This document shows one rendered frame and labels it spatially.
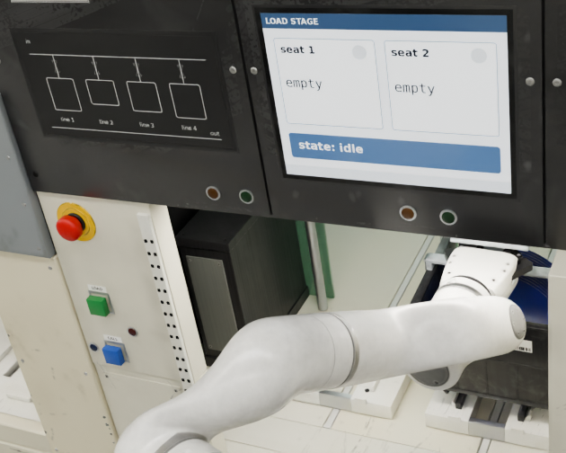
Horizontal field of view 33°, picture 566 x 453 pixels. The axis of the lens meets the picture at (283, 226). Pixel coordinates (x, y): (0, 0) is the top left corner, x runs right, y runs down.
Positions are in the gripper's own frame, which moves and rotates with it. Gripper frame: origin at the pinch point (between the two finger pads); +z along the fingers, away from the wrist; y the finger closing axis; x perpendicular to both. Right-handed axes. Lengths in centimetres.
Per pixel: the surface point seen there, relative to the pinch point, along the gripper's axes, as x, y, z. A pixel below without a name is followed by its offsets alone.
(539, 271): -4.3, 6.7, -0.5
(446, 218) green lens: 24.1, 4.1, -31.4
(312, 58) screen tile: 44, -11, -32
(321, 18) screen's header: 49, -9, -32
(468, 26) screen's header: 48, 8, -31
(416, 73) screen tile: 42, 2, -31
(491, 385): -21.6, 1.2, -9.4
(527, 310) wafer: -12.9, 4.5, 0.2
